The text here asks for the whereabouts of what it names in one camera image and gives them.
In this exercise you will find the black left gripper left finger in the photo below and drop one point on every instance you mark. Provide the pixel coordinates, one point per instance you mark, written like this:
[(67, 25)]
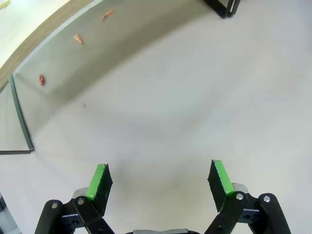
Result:
[(101, 192)]

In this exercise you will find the small orange scrap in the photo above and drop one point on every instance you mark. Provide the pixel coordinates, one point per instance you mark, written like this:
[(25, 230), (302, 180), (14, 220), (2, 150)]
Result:
[(78, 39), (108, 14)]

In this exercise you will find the small yellow scrap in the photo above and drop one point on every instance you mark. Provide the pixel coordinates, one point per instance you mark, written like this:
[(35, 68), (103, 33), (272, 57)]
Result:
[(5, 3)]

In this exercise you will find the small red scrap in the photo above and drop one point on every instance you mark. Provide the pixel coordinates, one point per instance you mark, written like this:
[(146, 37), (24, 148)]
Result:
[(42, 80)]

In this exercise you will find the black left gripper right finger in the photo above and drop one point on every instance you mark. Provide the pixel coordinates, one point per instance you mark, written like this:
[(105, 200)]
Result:
[(219, 187)]

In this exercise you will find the wooden shelf black metal frame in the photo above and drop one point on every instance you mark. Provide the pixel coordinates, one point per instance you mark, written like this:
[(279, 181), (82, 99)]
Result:
[(36, 39), (234, 6)]

